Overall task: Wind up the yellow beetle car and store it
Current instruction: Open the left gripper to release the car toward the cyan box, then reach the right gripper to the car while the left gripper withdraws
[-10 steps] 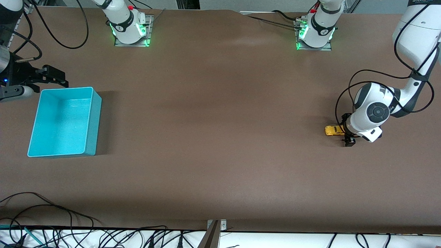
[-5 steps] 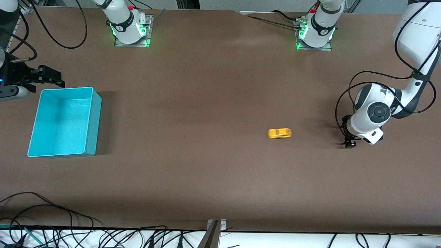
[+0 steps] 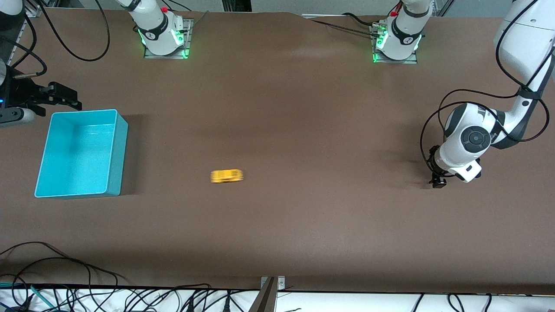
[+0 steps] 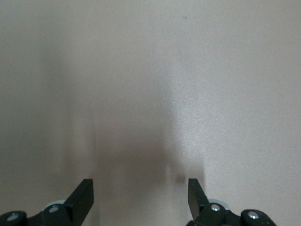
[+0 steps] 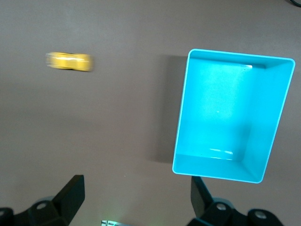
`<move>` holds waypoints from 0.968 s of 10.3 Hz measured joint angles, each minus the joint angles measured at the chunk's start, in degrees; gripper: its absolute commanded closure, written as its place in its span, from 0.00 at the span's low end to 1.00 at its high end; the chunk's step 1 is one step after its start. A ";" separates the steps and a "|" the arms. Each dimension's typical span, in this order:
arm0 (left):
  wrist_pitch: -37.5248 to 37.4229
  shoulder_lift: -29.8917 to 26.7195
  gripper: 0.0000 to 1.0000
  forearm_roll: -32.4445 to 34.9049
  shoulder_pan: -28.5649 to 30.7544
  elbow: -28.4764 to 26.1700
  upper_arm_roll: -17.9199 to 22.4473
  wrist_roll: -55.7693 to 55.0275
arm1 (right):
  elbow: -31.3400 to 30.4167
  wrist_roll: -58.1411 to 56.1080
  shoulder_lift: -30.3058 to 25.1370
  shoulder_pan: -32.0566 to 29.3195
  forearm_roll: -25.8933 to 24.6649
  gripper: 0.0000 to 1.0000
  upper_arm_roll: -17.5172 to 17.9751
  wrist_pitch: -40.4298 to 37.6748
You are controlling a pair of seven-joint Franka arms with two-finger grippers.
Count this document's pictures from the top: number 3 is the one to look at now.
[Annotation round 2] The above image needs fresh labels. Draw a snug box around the yellow beetle toy car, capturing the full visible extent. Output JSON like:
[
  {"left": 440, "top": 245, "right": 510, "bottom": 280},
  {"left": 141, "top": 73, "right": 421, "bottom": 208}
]
[{"left": 210, "top": 169, "right": 245, "bottom": 184}]

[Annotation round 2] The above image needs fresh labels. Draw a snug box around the teal plastic bin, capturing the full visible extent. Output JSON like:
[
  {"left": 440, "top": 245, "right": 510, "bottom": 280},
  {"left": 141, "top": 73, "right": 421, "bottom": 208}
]
[{"left": 34, "top": 109, "right": 129, "bottom": 198}]

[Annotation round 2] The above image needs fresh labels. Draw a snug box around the black panel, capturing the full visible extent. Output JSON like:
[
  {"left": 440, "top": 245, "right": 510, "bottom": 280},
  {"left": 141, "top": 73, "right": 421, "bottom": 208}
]
[{"left": 222, "top": 0, "right": 252, "bottom": 12}]

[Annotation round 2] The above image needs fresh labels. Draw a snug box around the grey metal bar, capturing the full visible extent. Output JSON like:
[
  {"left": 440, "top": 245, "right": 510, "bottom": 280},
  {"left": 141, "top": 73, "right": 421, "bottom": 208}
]
[{"left": 249, "top": 277, "right": 278, "bottom": 312}]

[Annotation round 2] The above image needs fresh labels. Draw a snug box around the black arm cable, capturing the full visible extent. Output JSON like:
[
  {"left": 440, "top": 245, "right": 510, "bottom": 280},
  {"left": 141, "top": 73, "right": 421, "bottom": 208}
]
[
  {"left": 0, "top": 0, "right": 111, "bottom": 79},
  {"left": 420, "top": 0, "right": 555, "bottom": 174}
]

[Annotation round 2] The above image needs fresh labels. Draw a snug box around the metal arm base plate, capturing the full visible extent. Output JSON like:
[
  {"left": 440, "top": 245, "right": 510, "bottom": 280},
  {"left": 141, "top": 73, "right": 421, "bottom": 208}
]
[
  {"left": 372, "top": 24, "right": 418, "bottom": 65},
  {"left": 144, "top": 18, "right": 192, "bottom": 59}
]

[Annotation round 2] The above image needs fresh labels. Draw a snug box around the thin black floor cable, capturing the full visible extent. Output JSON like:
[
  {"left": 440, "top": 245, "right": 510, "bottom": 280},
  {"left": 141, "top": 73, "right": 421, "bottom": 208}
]
[{"left": 0, "top": 241, "right": 128, "bottom": 282}]

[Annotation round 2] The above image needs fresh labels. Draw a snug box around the looping black floor cable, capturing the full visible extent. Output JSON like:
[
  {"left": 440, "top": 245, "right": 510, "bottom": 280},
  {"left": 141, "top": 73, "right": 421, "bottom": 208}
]
[{"left": 0, "top": 257, "right": 118, "bottom": 312}]

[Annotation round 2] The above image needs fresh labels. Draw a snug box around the thick curved black cable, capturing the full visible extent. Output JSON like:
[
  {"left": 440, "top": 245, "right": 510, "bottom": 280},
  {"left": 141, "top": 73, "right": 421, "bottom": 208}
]
[{"left": 342, "top": 12, "right": 382, "bottom": 26}]

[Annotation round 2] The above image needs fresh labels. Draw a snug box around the thin straight black cable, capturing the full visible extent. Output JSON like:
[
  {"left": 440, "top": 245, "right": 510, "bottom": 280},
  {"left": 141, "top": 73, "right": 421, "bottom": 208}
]
[{"left": 310, "top": 19, "right": 376, "bottom": 37}]

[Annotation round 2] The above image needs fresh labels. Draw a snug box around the metal table bracket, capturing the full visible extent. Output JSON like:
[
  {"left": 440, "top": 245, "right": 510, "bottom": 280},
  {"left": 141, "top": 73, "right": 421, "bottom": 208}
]
[{"left": 260, "top": 276, "right": 286, "bottom": 291}]

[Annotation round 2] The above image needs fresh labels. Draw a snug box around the teal cable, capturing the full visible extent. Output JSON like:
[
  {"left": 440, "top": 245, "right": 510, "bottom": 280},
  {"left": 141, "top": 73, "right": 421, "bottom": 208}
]
[{"left": 0, "top": 282, "right": 55, "bottom": 309}]

